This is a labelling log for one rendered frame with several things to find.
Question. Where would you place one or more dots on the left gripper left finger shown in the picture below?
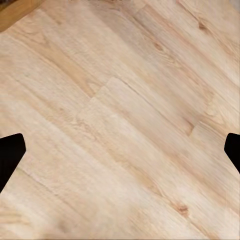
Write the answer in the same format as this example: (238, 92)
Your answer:
(12, 149)

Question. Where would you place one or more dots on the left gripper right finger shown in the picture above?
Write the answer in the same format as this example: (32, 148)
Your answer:
(232, 149)

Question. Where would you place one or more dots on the door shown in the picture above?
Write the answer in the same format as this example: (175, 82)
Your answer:
(13, 10)

